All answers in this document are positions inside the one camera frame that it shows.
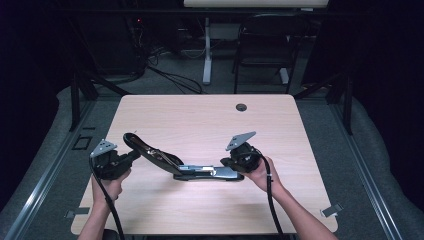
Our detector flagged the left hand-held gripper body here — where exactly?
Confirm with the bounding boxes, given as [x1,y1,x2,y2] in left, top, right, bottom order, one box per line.
[89,139,133,181]

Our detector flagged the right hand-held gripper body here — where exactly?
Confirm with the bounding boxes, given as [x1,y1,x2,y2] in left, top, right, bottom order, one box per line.
[225,131,265,174]

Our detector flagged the black floor cables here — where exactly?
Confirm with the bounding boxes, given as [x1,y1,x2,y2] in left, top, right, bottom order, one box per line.
[146,64,204,95]

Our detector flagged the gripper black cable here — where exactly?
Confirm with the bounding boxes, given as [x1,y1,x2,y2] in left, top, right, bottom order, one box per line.
[88,156,126,240]
[253,151,285,240]

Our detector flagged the person's left hand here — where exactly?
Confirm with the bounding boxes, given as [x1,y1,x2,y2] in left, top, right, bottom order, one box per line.
[91,168,132,205]

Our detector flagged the black metal stand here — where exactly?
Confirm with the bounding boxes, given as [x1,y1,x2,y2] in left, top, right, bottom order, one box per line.
[68,71,132,133]
[293,71,355,136]

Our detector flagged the white desk leg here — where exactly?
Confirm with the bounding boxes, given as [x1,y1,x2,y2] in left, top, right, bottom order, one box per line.
[202,17,214,86]

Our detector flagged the white desk top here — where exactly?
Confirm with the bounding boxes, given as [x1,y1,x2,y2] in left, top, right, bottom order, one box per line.
[183,0,331,9]

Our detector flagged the metal floor rail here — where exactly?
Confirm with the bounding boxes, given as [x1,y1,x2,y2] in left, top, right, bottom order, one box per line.
[3,99,98,240]
[328,99,404,240]

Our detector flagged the grey panel under desk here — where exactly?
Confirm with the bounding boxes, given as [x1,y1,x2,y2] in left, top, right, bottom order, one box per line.
[210,23,241,41]

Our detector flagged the black folding chair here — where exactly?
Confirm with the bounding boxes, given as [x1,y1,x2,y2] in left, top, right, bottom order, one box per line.
[232,13,309,95]

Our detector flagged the black stapler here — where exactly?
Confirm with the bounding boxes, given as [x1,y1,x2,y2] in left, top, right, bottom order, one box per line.
[122,132,245,183]

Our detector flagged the white desk foot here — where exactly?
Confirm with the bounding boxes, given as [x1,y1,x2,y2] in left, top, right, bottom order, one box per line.
[279,67,291,85]

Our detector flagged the grey tape strip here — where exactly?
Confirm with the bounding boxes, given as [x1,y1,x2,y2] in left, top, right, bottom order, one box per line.
[65,207,91,219]
[319,203,344,218]

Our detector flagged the person's right hand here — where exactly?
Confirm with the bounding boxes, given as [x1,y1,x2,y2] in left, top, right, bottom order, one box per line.
[244,156,287,195]

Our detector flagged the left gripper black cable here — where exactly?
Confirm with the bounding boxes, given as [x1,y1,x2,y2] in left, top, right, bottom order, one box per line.
[88,156,126,240]

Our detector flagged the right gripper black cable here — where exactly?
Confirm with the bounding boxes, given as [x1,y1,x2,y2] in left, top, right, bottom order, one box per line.
[253,151,285,240]

